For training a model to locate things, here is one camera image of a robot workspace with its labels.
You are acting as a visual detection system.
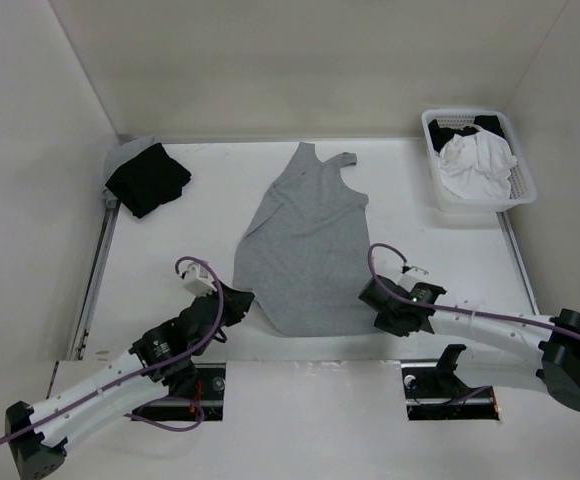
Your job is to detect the grey tank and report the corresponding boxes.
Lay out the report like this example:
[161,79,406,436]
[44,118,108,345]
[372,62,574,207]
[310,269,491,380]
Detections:
[233,143,375,337]
[102,135,159,209]

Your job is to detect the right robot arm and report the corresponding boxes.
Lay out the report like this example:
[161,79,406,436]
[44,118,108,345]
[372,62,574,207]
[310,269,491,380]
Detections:
[359,274,580,412]

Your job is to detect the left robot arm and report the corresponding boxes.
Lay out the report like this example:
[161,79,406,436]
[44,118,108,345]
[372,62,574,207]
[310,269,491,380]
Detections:
[5,284,254,479]

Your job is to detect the folded black tank top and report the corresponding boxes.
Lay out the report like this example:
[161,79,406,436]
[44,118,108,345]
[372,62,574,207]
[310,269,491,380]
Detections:
[105,143,192,219]

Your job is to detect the white crumpled tank top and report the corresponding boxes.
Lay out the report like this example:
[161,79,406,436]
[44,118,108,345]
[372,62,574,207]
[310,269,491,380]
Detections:
[437,127,518,201]

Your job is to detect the folded grey tank top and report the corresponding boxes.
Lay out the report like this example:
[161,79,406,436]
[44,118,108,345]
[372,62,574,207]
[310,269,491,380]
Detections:
[102,135,159,209]

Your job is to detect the white foam front board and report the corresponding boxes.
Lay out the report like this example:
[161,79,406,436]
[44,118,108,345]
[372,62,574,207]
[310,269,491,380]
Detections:
[56,361,580,479]

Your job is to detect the white plastic laundry basket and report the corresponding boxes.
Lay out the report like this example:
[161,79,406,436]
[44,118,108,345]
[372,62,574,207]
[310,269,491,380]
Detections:
[421,108,537,214]

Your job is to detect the black garment in basket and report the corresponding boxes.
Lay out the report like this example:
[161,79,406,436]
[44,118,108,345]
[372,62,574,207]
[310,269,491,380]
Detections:
[428,115,506,153]

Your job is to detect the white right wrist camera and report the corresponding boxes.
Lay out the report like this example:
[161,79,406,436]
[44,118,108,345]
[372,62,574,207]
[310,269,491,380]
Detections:
[398,266,429,291]

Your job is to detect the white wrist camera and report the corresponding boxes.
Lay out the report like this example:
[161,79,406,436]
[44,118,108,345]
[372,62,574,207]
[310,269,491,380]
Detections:
[398,266,429,291]
[180,262,217,297]

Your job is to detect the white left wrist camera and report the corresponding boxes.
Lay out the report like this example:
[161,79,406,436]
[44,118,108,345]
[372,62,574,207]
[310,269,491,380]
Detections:
[180,262,217,297]

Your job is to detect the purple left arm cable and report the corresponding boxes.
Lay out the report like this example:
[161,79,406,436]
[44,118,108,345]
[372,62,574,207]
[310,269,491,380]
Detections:
[0,256,229,447]

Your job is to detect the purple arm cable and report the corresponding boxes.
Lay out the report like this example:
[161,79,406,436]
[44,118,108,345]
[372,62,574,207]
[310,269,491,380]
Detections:
[0,256,229,447]
[367,243,580,406]

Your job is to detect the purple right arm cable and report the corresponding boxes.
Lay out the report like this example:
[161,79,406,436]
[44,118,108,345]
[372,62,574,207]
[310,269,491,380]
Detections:
[367,243,580,406]

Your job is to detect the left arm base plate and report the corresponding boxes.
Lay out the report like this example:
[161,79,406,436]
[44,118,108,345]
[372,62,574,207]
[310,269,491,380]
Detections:
[132,363,227,424]

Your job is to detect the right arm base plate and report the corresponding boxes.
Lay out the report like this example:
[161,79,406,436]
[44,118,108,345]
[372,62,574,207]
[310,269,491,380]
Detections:
[400,361,499,421]

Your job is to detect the metal table edge rail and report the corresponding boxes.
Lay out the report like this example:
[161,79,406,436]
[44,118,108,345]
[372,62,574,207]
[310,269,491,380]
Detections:
[65,204,119,361]

